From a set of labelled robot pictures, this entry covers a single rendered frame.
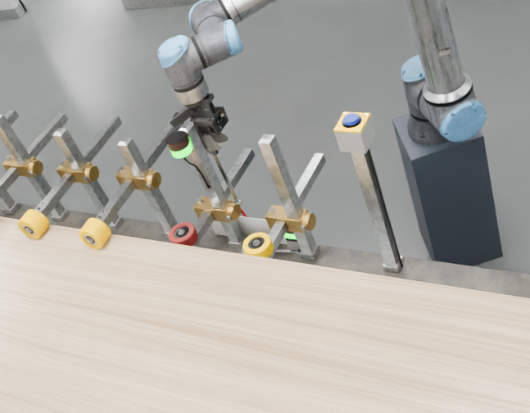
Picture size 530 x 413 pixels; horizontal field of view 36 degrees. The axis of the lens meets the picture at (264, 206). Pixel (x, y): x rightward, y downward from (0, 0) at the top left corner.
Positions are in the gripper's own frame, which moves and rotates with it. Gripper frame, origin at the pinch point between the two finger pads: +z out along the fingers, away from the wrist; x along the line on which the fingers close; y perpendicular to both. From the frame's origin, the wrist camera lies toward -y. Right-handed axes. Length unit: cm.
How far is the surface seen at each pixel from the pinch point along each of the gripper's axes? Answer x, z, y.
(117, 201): -19.1, 5.5, -26.4
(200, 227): -16.6, 15.4, -1.9
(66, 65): 175, 98, -252
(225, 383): -65, 12, 34
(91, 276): -43, 11, -23
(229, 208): -8.7, 14.6, 4.5
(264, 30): 211, 99, -120
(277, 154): -8.2, -7.9, 28.1
